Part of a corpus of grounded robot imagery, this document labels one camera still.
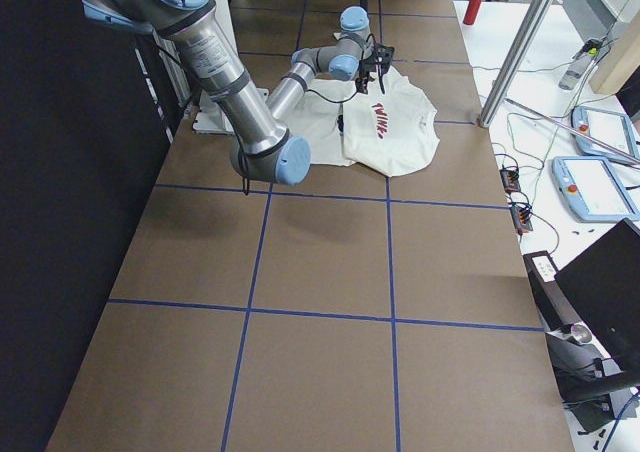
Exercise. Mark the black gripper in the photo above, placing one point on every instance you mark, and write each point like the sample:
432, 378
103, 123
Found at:
363, 70

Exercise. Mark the cream long-sleeve cat shirt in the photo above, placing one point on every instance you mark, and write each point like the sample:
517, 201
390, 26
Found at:
390, 129

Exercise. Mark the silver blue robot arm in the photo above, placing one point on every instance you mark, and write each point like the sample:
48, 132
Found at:
266, 150

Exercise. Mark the red cylinder bottle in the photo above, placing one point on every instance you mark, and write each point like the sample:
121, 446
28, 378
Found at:
474, 3

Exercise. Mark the far black orange connector box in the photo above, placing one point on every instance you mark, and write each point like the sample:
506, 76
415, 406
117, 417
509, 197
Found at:
510, 180

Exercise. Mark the black orange connector box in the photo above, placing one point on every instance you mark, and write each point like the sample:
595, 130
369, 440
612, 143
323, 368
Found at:
510, 180
521, 218

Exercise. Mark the long metal rod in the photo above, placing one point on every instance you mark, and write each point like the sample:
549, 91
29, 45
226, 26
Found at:
575, 132

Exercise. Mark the near black orange connector box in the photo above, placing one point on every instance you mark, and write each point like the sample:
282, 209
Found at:
521, 218

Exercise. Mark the clear water bottle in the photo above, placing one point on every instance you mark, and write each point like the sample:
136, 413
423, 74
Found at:
580, 63

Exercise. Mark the far blue teach pendant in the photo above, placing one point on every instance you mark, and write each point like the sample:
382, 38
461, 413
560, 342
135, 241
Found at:
613, 128

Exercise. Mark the blue teach pendant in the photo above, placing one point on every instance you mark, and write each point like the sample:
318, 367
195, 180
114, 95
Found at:
592, 190
613, 128

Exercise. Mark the near blue teach pendant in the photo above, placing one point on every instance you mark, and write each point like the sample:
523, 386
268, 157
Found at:
592, 190

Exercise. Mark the wooden board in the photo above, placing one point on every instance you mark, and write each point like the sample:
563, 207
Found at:
622, 61

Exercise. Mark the black box white label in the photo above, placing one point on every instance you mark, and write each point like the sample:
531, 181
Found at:
557, 312

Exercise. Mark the black monitor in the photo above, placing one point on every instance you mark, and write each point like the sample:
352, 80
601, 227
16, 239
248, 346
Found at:
602, 285

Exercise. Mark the aluminium frame post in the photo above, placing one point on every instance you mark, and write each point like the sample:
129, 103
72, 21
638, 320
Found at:
531, 23

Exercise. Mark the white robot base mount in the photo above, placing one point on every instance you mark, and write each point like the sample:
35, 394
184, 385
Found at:
211, 118

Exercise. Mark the black camera stand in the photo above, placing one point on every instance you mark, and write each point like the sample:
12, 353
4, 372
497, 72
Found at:
594, 388

